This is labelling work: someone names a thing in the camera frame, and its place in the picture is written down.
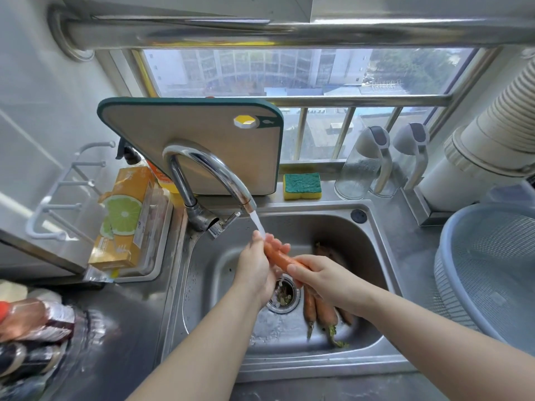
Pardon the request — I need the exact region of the person's left hand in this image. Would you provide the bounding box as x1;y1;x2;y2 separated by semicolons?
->
232;230;291;310

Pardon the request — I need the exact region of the person's right hand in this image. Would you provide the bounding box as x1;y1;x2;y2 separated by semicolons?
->
286;254;373;319

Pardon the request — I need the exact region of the orange carrot with leafy stem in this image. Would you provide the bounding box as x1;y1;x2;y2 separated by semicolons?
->
314;294;350;349

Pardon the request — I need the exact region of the slim orange carrot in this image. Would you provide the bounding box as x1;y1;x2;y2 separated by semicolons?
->
303;286;318;340

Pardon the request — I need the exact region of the chrome faucet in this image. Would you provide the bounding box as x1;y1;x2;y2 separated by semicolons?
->
162;139;258;239

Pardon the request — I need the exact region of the blue plastic colander basin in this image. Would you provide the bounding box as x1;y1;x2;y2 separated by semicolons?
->
434;202;535;356

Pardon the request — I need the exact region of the person's left forearm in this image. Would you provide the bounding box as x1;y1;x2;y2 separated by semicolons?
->
127;283;268;401

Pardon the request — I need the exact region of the person's right forearm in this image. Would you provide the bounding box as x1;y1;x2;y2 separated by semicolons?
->
355;281;535;401

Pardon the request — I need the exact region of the steel drain strainer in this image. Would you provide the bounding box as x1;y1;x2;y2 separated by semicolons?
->
265;276;301;315

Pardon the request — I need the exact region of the stainless steel sink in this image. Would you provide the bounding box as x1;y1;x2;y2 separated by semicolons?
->
160;200;415;383

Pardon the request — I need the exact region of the white plastic tray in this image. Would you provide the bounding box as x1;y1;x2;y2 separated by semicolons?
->
113;185;174;283

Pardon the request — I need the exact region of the yellow green sponge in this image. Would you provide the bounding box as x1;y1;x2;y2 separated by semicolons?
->
283;172;323;202

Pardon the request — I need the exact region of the glass pitcher with grey lid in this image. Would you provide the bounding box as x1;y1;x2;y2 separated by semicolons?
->
334;125;393;201
369;122;431;199

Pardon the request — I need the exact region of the transparent plastic packet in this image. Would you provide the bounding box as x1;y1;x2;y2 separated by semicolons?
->
134;185;167;274

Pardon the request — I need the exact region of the yellow dish soap pump bottle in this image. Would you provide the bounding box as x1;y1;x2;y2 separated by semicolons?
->
115;136;184;195

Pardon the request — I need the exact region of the orange box with lime picture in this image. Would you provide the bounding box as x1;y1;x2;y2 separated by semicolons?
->
87;165;156;271

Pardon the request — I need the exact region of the clear plastic bag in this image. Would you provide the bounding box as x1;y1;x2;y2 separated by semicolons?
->
82;266;118;285

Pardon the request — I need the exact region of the beige green-rimmed cutting board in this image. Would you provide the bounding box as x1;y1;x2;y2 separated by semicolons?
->
96;97;285;196

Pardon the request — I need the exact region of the window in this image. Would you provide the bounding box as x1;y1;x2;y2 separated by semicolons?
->
132;46;502;163

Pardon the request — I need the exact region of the white capped bottle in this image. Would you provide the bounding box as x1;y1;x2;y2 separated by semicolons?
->
27;287;64;305

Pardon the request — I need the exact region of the red capped sauce bottle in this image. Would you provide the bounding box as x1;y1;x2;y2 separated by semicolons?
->
0;299;77;343

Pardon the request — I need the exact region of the dark soy sauce bottle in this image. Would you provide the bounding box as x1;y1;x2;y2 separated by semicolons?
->
0;341;70;379

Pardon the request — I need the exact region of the steel overhead pipe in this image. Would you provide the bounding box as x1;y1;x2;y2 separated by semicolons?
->
48;3;535;63

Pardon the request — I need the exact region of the beige capped bottle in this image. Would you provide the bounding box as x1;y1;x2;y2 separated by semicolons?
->
0;280;29;304

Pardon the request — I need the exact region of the white duct pipe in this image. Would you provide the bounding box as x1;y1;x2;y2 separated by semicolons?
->
417;50;535;213

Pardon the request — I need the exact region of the steel window guard rail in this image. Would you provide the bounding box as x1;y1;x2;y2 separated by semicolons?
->
267;94;456;162

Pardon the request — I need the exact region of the white wall hook rack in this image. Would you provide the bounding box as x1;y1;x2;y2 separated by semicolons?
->
25;140;117;242

